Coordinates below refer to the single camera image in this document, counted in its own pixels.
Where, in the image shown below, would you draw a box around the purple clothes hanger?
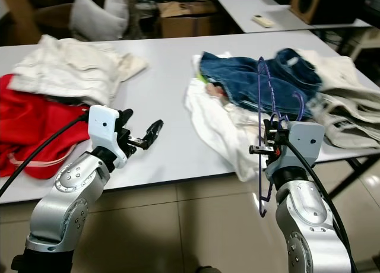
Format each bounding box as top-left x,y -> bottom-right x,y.
256,56 -> 308,218

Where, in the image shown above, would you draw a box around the blue denim jeans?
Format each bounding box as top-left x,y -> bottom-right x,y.
199,47 -> 323,121

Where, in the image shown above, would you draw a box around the large white table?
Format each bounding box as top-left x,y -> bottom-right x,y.
0,28 -> 380,205

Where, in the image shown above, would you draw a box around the cream trousers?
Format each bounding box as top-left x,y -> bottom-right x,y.
8,34 -> 150,106

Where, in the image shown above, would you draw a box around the cream sweatshirt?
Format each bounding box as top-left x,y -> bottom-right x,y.
297,47 -> 373,94

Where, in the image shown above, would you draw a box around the red garment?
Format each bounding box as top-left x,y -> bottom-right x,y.
0,73 -> 91,180

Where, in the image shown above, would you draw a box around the white pillow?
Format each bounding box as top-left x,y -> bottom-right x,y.
69,0 -> 132,43

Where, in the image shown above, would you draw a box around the white remote control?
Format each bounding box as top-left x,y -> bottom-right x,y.
250,13 -> 277,28

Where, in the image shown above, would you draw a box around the open cardboard box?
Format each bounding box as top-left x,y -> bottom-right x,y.
157,1 -> 219,40

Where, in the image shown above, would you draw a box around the white table with speaker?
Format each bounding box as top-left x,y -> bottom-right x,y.
208,0 -> 375,34

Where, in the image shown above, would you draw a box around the tall brown cardboard box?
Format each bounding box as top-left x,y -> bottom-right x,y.
3,0 -> 46,46

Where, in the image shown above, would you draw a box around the pale grey right wrist camera mount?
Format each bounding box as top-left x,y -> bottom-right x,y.
266,121 -> 327,182

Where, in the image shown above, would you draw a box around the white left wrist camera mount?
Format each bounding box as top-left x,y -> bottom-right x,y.
87,104 -> 124,169

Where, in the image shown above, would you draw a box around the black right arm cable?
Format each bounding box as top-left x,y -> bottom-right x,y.
284,139 -> 358,273

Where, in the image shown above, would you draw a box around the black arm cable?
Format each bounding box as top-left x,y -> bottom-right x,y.
284,139 -> 358,273
0,112 -> 93,195

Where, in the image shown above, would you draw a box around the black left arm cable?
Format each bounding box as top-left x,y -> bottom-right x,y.
0,112 -> 93,195

